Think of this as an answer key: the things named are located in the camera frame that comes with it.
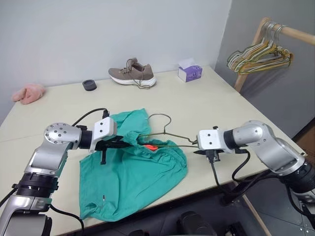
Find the pink fluffy cloth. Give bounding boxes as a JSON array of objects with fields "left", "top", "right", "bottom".
[{"left": 12, "top": 83, "right": 47, "bottom": 105}]

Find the white purple tissue box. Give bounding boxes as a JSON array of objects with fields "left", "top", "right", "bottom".
[{"left": 178, "top": 58, "right": 203, "bottom": 83}]

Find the light wooden table leg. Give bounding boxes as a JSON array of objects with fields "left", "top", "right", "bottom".
[{"left": 242, "top": 193, "right": 270, "bottom": 236}]

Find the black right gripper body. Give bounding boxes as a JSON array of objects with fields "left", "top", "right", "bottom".
[{"left": 206, "top": 148, "right": 222, "bottom": 163}]

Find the bunch of hangers on rack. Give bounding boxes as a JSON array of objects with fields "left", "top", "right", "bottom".
[{"left": 227, "top": 24, "right": 292, "bottom": 73}]

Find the green cloth garment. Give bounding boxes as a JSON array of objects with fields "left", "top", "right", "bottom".
[{"left": 79, "top": 107, "right": 189, "bottom": 222}]

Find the thick black hose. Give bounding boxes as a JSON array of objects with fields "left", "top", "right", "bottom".
[{"left": 220, "top": 169, "right": 280, "bottom": 206}]

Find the taupe sneaker with white sole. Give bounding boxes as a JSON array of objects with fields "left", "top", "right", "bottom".
[{"left": 108, "top": 58, "right": 158, "bottom": 89}]

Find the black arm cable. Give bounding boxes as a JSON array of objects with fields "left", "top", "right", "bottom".
[
  {"left": 208, "top": 148, "right": 252, "bottom": 197},
  {"left": 72, "top": 107, "right": 110, "bottom": 127},
  {"left": 49, "top": 205, "right": 86, "bottom": 236}
]

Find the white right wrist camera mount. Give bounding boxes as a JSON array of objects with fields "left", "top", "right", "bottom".
[{"left": 198, "top": 128, "right": 226, "bottom": 151}]

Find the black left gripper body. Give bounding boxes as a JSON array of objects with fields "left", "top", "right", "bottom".
[{"left": 94, "top": 137, "right": 116, "bottom": 166}]

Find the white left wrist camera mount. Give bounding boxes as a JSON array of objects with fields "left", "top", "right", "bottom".
[{"left": 89, "top": 117, "right": 118, "bottom": 153}]

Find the olive wire hanger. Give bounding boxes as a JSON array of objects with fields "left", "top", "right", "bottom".
[{"left": 145, "top": 113, "right": 200, "bottom": 149}]

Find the dark rounded shape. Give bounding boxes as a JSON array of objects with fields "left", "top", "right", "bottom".
[{"left": 177, "top": 210, "right": 211, "bottom": 236}]

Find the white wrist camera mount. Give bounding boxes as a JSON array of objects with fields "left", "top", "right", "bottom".
[
  {"left": 89, "top": 117, "right": 118, "bottom": 153},
  {"left": 198, "top": 128, "right": 226, "bottom": 151}
]

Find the wooden clothes rack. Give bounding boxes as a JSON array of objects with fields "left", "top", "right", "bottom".
[{"left": 233, "top": 17, "right": 315, "bottom": 93}]

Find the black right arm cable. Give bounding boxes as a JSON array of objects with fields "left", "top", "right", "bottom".
[{"left": 208, "top": 148, "right": 252, "bottom": 197}]

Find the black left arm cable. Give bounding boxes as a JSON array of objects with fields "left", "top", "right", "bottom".
[
  {"left": 49, "top": 205, "right": 86, "bottom": 236},
  {"left": 72, "top": 107, "right": 110, "bottom": 127}
]

